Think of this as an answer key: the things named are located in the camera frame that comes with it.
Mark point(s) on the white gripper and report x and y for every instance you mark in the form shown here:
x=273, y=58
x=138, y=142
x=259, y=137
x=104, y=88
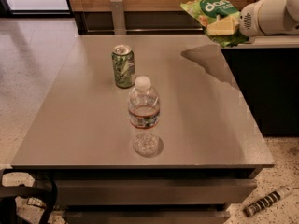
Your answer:
x=248, y=21

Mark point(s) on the green rice chip bag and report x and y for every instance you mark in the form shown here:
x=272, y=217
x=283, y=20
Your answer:
x=209, y=11

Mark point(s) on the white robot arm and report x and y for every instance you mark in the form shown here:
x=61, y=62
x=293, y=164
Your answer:
x=265, y=17

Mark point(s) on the clear plastic water bottle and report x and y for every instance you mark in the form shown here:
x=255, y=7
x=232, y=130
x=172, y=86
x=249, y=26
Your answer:
x=144, y=114

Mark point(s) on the green soda can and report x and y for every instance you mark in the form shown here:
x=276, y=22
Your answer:
x=123, y=60

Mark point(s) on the white striped power strip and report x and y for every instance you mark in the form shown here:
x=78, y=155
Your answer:
x=268, y=200

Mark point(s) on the left metal bracket post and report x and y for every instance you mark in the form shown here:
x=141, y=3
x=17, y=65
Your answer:
x=118, y=18

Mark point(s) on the horizontal metal rail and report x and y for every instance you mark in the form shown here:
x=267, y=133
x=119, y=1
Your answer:
x=146, y=32

